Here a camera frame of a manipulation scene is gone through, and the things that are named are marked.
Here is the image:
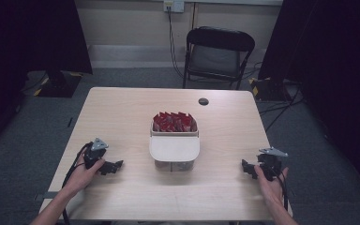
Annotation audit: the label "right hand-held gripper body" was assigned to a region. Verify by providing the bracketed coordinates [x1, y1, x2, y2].
[257, 146, 290, 183]

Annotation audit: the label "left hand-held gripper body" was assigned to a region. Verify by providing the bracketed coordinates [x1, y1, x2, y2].
[83, 137, 110, 170]

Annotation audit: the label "person's right hand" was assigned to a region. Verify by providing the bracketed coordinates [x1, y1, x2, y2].
[253, 165, 291, 210]

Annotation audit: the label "person's left hand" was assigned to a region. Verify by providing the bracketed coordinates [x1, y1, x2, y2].
[62, 152, 106, 198]

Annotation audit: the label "light wooden box lid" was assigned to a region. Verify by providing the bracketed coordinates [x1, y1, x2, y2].
[148, 130, 202, 163]

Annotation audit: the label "clear plastic box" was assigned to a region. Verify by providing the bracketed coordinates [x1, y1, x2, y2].
[149, 119, 201, 173]

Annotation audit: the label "stack of red packets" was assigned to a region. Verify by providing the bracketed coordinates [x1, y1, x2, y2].
[152, 111, 199, 133]

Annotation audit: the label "black stand base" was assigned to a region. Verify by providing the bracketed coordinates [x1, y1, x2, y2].
[248, 76, 296, 103]
[33, 70, 84, 98]

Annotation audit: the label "black curtain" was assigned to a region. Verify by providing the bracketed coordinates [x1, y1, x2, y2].
[0, 0, 94, 158]
[257, 0, 360, 201]

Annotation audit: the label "black folding chair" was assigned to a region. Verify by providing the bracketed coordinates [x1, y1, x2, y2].
[182, 25, 257, 91]

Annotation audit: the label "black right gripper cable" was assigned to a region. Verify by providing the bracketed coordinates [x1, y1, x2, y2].
[274, 168, 291, 212]

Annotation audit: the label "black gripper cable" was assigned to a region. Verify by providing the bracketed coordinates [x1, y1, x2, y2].
[274, 168, 291, 212]
[61, 142, 94, 225]

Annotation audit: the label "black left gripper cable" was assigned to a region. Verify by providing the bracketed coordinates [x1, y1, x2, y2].
[61, 142, 94, 225]

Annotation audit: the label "black floor cables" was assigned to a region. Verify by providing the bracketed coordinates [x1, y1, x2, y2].
[257, 83, 308, 133]

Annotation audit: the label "black wall power cable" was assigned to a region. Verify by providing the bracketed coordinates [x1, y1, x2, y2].
[167, 6, 186, 80]

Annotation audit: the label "white wall socket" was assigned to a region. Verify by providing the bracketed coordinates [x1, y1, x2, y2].
[163, 0, 186, 14]

